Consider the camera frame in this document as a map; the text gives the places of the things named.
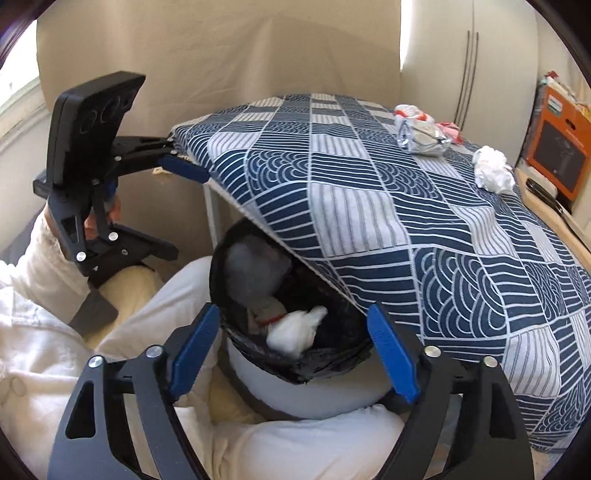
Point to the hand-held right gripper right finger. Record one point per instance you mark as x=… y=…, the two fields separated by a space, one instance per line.
x=392 y=350

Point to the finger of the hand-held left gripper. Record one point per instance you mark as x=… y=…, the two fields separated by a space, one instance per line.
x=143 y=249
x=184 y=168

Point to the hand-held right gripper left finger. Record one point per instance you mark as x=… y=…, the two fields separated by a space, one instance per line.
x=198 y=346

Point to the black trash bag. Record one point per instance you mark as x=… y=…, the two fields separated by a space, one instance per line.
x=344 y=330

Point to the white trash bin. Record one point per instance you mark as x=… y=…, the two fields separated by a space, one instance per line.
x=300 y=397

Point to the blue patterned tablecloth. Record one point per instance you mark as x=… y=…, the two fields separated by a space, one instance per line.
x=369 y=198

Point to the white tissue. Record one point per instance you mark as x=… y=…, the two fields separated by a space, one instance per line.
x=293 y=334
x=493 y=170

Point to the silver snack wrapper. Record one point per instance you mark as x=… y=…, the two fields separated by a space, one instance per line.
x=420 y=134

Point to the red and white wrapper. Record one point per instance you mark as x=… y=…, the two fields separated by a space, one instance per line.
x=265 y=314
x=450 y=131

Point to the person's left forearm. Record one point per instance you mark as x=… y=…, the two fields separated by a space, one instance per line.
x=46 y=263

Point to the person's left hand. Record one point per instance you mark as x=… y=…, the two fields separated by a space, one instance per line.
x=115 y=207

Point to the grey plastic bag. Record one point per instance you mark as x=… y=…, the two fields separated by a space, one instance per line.
x=249 y=267

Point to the beige backdrop cloth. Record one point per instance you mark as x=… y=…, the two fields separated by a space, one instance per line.
x=207 y=60

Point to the person's white shirt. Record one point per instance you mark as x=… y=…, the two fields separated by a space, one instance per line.
x=37 y=360

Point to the wooden cutting board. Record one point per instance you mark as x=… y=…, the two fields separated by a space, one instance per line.
x=549 y=221

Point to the orange appliance box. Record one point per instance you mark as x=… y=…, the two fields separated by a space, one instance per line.
x=561 y=110

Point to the white wardrobe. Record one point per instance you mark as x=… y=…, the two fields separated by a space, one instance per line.
x=498 y=69

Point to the clutter pile on box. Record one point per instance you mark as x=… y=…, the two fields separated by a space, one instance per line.
x=554 y=85

